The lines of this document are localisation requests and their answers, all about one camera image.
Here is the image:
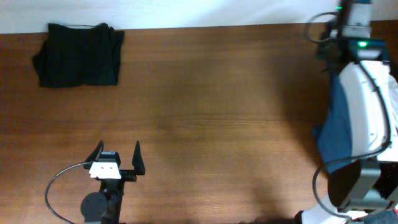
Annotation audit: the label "right black cable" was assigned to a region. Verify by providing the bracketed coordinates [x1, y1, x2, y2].
[303, 11, 393, 222]

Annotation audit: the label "folded black garment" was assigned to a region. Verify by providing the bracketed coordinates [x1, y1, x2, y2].
[32, 23, 125, 88]

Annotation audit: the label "white and red shirt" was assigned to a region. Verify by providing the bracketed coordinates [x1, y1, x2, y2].
[388, 75, 398, 129]

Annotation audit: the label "black cable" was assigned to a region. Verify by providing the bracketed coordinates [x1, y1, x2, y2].
[303, 11, 393, 222]
[44, 161, 91, 224]

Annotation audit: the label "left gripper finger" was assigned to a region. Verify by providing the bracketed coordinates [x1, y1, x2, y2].
[131, 141, 146, 175]
[85, 140, 104, 162]

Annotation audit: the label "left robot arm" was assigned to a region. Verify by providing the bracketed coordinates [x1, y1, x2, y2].
[80, 141, 146, 224]

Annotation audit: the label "navy blue shorts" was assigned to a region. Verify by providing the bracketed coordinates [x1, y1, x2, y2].
[312, 73, 353, 163]

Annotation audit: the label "left black cable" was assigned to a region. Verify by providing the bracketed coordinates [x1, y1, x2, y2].
[44, 161, 91, 224]

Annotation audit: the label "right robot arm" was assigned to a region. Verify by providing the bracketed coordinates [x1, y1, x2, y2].
[294, 0, 397, 223]

